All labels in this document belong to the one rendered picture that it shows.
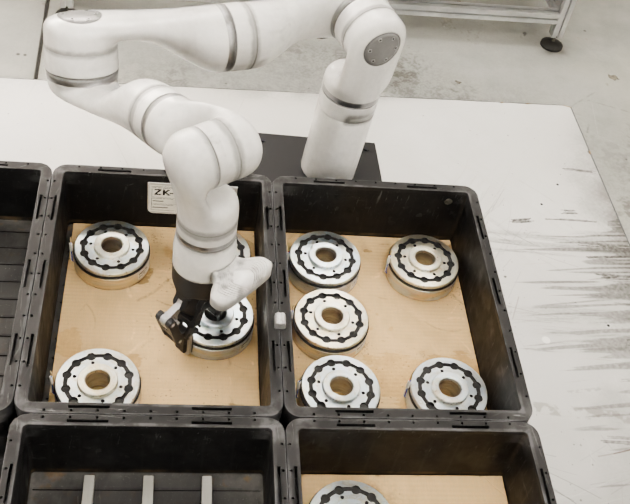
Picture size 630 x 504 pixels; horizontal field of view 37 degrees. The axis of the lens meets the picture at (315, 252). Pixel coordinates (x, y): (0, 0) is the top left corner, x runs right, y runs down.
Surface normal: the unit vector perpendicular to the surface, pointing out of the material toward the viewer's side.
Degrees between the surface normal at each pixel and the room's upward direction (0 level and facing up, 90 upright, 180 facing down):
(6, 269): 0
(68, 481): 0
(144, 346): 0
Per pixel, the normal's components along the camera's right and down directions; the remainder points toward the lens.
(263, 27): 0.49, -0.04
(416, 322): 0.14, -0.67
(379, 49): 0.36, 0.76
